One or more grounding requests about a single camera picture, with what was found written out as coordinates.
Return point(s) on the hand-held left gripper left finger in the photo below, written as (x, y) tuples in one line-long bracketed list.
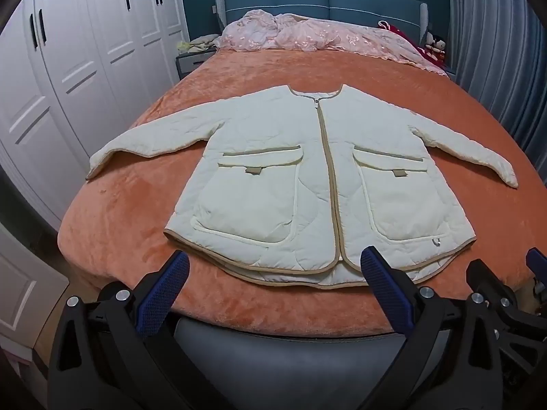
[(162, 294)]

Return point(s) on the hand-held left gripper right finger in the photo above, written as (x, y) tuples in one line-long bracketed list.
[(384, 290)]

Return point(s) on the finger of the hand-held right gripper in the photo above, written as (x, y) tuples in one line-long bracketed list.
[(491, 282), (538, 260)]

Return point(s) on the cream quilted jacket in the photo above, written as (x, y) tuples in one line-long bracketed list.
[(265, 205)]

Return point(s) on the white panel door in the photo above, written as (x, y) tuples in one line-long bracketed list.
[(25, 290)]

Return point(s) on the blue-grey curtain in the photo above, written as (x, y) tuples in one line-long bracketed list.
[(491, 42)]

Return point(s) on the grey nightstand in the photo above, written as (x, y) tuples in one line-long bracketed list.
[(190, 63)]

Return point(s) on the plush doll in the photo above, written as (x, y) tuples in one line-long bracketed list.
[(436, 47)]

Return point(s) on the orange plush blanket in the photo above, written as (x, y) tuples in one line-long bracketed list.
[(256, 72)]

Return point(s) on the white wardrobe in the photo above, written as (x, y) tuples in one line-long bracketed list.
[(85, 51)]

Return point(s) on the red cloth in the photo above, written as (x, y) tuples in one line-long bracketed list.
[(395, 30)]

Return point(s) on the pink floral quilt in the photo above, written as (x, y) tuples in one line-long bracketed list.
[(307, 34)]

